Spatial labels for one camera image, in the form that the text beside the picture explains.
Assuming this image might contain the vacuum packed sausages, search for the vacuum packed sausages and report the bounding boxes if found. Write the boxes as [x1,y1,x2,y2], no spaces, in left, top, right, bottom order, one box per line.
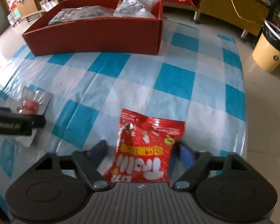
[15,86,52,147]

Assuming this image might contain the red candy bag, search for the red candy bag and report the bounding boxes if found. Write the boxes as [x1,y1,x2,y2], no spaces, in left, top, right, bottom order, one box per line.
[104,109,186,185]

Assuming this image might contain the clear barcode snack bag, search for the clear barcode snack bag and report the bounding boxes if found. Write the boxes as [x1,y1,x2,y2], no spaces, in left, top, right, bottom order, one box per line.
[48,6,114,25]

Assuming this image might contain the silver foil snack pack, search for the silver foil snack pack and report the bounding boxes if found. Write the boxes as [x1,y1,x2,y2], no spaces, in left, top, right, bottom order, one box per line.
[113,0,161,19]

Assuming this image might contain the blue checkered tablecloth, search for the blue checkered tablecloth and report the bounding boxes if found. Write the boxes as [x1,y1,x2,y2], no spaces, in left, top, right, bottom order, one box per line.
[0,20,246,211]

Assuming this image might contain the red cardboard box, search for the red cardboard box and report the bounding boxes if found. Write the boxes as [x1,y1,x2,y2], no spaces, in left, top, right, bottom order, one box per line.
[23,0,163,56]

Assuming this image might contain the yellow trash bin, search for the yellow trash bin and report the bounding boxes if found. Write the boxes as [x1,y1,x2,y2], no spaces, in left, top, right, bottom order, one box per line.
[252,20,280,73]

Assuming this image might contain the yellow cable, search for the yellow cable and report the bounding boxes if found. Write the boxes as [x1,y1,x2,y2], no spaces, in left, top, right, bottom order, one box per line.
[218,0,266,27]

